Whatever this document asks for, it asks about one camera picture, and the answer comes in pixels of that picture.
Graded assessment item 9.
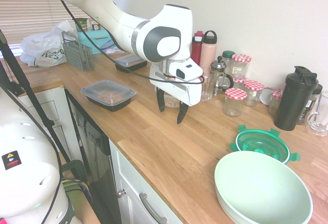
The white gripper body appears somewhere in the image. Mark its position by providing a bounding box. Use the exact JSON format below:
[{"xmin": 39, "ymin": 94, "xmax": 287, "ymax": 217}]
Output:
[{"xmin": 149, "ymin": 63, "xmax": 203, "ymax": 107}]

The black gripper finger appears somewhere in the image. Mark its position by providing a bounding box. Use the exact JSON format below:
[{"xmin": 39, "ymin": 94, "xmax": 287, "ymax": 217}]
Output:
[
  {"xmin": 156, "ymin": 87, "xmax": 167, "ymax": 113},
  {"xmin": 176, "ymin": 101, "xmax": 190, "ymax": 125}
]

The green round container lid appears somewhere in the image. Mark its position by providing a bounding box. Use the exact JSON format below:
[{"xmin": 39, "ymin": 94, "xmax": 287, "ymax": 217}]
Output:
[{"xmin": 229, "ymin": 124, "xmax": 301, "ymax": 164}]

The clear food container with cereal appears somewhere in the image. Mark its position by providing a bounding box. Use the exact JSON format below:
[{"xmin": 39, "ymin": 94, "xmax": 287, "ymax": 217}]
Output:
[{"xmin": 165, "ymin": 94, "xmax": 181, "ymax": 109}]

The narrow black takeaway container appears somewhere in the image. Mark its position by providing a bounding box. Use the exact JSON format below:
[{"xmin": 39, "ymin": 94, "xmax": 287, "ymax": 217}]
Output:
[{"xmin": 114, "ymin": 55, "xmax": 149, "ymax": 74}]

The empty jar red checked lid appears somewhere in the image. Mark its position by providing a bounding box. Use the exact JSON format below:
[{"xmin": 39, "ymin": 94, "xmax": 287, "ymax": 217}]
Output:
[{"xmin": 223, "ymin": 87, "xmax": 249, "ymax": 117}]

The wide black takeaway container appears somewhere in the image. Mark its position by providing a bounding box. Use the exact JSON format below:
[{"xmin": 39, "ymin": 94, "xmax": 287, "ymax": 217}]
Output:
[{"xmin": 80, "ymin": 79, "xmax": 138, "ymax": 112}]

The small jar red checked lid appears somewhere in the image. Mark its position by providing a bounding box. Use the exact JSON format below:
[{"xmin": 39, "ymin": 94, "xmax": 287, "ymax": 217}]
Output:
[{"xmin": 233, "ymin": 77, "xmax": 247, "ymax": 91}]

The tall jar red checked lid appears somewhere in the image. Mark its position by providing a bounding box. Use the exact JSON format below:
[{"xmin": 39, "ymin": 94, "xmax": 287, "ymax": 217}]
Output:
[{"xmin": 231, "ymin": 54, "xmax": 252, "ymax": 80}]

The labelled jar red checked lid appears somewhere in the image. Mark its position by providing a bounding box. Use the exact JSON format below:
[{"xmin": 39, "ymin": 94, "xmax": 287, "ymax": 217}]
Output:
[{"xmin": 242, "ymin": 79, "xmax": 264, "ymax": 107}]

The white round lid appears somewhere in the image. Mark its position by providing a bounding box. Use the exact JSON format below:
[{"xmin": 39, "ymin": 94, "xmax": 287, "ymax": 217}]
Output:
[{"xmin": 260, "ymin": 87, "xmax": 274, "ymax": 106}]

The spice-filled jar red checked lid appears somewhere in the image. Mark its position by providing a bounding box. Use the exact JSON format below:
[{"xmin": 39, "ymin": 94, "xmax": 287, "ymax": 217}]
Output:
[{"xmin": 268, "ymin": 89, "xmax": 283, "ymax": 116}]

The clear drinking glass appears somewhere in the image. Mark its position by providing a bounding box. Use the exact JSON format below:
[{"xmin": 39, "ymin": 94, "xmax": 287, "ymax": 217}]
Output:
[{"xmin": 200, "ymin": 73, "xmax": 217, "ymax": 101}]

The red water bottle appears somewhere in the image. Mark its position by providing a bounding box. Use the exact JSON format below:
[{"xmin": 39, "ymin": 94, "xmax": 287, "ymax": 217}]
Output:
[{"xmin": 191, "ymin": 30, "xmax": 205, "ymax": 67}]

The pink bottle with black cap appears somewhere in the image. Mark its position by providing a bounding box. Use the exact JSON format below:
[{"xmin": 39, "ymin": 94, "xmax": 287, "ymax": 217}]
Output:
[{"xmin": 199, "ymin": 30, "xmax": 219, "ymax": 76}]

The glass French press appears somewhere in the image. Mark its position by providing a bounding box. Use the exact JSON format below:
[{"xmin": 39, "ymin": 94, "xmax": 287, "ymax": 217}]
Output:
[{"xmin": 210, "ymin": 55, "xmax": 234, "ymax": 97}]

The clear bottle with green cap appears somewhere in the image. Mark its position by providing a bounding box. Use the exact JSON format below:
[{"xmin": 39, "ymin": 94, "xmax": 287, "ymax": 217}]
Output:
[{"xmin": 220, "ymin": 50, "xmax": 236, "ymax": 68}]

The white cabinet drawer front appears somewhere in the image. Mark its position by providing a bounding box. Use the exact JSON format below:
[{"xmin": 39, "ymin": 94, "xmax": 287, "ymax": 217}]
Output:
[{"xmin": 109, "ymin": 139, "xmax": 185, "ymax": 224}]

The black dishwasher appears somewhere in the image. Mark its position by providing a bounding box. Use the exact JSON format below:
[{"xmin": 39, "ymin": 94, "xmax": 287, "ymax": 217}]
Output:
[{"xmin": 64, "ymin": 88, "xmax": 122, "ymax": 224}]

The grey plastic cutlery basket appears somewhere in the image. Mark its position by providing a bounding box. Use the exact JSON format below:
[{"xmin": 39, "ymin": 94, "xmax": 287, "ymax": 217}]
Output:
[{"xmin": 61, "ymin": 31, "xmax": 96, "ymax": 72}]

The teal bread box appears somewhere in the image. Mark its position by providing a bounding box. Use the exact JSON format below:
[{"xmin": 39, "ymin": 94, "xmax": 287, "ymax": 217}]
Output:
[{"xmin": 76, "ymin": 28, "xmax": 116, "ymax": 55}]

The brown yoghurt cup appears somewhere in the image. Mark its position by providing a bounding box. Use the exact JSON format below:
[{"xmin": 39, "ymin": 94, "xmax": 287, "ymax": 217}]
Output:
[{"xmin": 88, "ymin": 17, "xmax": 101, "ymax": 31}]

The white panelled cabinet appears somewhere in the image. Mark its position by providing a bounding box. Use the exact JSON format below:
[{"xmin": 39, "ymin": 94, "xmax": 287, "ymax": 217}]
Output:
[{"xmin": 19, "ymin": 87, "xmax": 85, "ymax": 163}]

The black shaker bottle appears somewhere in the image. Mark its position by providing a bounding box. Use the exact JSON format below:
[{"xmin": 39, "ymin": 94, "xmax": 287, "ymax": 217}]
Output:
[{"xmin": 273, "ymin": 66, "xmax": 320, "ymax": 132}]

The dark green box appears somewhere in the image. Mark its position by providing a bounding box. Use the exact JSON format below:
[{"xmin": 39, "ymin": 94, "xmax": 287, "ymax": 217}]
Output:
[{"xmin": 60, "ymin": 159, "xmax": 89, "ymax": 185}]

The green yoghurt cup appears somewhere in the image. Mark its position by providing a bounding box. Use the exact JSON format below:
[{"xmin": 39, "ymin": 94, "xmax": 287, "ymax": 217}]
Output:
[{"xmin": 74, "ymin": 17, "xmax": 89, "ymax": 32}]

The large pale green bowl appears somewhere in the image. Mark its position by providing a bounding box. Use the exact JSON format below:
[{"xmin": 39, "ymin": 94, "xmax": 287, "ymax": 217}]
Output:
[{"xmin": 214, "ymin": 150, "xmax": 314, "ymax": 224}]

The spice jar with black cap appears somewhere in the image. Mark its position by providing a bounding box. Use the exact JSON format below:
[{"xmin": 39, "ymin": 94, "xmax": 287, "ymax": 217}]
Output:
[{"xmin": 297, "ymin": 84, "xmax": 323, "ymax": 126}]

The white plastic shopping bag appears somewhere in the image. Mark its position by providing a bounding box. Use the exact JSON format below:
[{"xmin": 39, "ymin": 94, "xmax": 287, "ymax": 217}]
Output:
[{"xmin": 19, "ymin": 19, "xmax": 79, "ymax": 68}]

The clear glass mug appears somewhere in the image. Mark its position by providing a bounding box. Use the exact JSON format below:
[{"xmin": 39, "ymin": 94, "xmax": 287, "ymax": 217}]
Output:
[{"xmin": 305, "ymin": 90, "xmax": 328, "ymax": 137}]

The beige window blind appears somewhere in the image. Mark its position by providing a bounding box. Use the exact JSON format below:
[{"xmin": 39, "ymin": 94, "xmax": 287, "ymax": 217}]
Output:
[{"xmin": 0, "ymin": 0, "xmax": 111, "ymax": 47}]

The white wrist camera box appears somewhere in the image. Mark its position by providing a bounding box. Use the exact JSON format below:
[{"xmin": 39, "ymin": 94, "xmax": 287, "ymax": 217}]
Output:
[{"xmin": 168, "ymin": 60, "xmax": 204, "ymax": 81}]

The black camera cable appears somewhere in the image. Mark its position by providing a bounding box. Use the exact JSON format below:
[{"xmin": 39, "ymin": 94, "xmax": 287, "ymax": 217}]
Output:
[{"xmin": 0, "ymin": 0, "xmax": 206, "ymax": 224}]

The silver bar drawer handle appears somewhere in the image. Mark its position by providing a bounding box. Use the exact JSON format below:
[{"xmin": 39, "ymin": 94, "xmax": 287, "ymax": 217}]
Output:
[{"xmin": 139, "ymin": 192, "xmax": 168, "ymax": 224}]

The multicoloured wire bundle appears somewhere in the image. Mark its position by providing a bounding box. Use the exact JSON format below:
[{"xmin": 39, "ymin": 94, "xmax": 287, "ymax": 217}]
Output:
[{"xmin": 63, "ymin": 179, "xmax": 93, "ymax": 204}]

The black camera tripod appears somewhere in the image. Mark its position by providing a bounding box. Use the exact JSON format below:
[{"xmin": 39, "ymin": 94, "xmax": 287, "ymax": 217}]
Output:
[{"xmin": 0, "ymin": 28, "xmax": 72, "ymax": 165}]

